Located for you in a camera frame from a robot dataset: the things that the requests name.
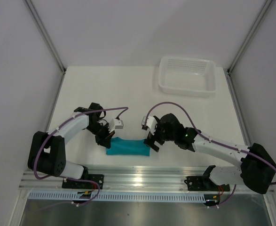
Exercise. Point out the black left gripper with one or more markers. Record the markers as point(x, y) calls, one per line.
point(105, 140)

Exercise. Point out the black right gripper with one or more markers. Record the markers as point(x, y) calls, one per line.
point(153, 137)

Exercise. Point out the teal t shirt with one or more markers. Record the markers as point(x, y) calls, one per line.
point(128, 147)

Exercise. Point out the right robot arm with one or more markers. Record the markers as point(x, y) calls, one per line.
point(251, 166)

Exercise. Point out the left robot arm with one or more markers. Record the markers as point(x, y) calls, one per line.
point(48, 153)

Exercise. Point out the white perforated plastic basket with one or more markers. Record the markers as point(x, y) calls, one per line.
point(187, 76)

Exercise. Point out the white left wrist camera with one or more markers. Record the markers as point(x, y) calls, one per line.
point(115, 124)

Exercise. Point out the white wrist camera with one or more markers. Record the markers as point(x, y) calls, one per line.
point(149, 123)
point(115, 124)

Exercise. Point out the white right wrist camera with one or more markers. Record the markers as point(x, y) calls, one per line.
point(149, 123)

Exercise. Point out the aluminium rail beam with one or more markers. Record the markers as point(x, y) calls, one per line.
point(141, 179)

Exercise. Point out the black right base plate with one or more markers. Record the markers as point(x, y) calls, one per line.
point(199, 183)

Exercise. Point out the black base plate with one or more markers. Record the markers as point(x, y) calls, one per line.
point(71, 184)
point(199, 183)

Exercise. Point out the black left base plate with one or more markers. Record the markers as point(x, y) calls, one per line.
point(71, 184)

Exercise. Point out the white slotted cable duct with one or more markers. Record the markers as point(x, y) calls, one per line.
point(117, 196)

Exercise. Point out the left aluminium frame post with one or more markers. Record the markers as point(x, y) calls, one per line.
point(44, 34)

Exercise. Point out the aluminium frame post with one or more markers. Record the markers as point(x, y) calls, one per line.
point(44, 34)
point(263, 12)

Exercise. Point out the right aluminium frame post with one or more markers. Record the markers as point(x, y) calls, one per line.
point(263, 12)

